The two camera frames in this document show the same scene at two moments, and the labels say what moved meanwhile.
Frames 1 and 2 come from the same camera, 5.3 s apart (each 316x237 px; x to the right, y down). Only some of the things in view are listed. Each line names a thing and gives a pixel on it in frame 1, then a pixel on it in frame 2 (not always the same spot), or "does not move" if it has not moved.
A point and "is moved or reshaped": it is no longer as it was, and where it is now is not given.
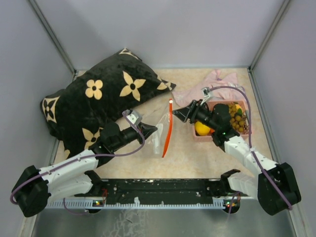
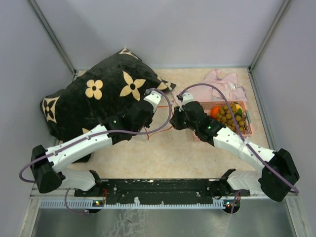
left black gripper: (147, 130) -> (147, 124)
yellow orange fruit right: (238, 106) does not move
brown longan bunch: (236, 120) does not move
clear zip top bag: (158, 142) is moved or reshaped
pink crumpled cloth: (225, 87) does not move
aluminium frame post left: (53, 36) does not move
